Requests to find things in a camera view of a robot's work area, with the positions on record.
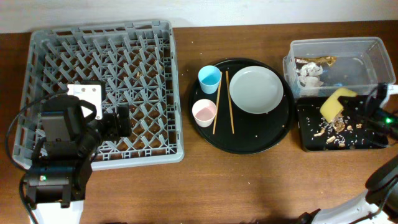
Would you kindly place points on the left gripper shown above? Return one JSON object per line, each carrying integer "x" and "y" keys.
{"x": 109, "y": 120}

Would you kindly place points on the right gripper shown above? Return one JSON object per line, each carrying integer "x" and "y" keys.
{"x": 360, "y": 102}

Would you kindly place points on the yellow bowl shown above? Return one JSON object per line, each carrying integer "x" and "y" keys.
{"x": 332, "y": 107}

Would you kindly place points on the food scraps and rice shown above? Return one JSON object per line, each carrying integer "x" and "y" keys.
{"x": 318, "y": 135}

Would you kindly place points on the gold snack wrapper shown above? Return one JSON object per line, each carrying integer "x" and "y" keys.
{"x": 329, "y": 60}

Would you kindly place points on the white tissue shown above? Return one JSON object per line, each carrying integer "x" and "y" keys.
{"x": 309, "y": 75}

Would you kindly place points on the pink plastic cup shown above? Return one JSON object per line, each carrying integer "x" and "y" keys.
{"x": 204, "y": 112}

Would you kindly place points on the wooden chopstick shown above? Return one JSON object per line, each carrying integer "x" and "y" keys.
{"x": 229, "y": 103}
{"x": 217, "y": 103}

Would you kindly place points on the blue plastic cup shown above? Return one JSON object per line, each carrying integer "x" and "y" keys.
{"x": 209, "y": 77}

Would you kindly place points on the grey round plate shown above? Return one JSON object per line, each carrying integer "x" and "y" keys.
{"x": 256, "y": 89}

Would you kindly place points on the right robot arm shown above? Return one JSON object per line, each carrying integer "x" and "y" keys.
{"x": 377, "y": 204}

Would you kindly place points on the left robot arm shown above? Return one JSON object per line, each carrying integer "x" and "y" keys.
{"x": 53, "y": 189}

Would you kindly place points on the grey dishwasher rack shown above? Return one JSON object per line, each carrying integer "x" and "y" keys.
{"x": 138, "y": 65}

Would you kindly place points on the black rectangular tray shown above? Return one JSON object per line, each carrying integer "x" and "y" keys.
{"x": 377, "y": 140}

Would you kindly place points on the clear plastic bin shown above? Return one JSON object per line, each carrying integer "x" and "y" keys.
{"x": 362, "y": 63}

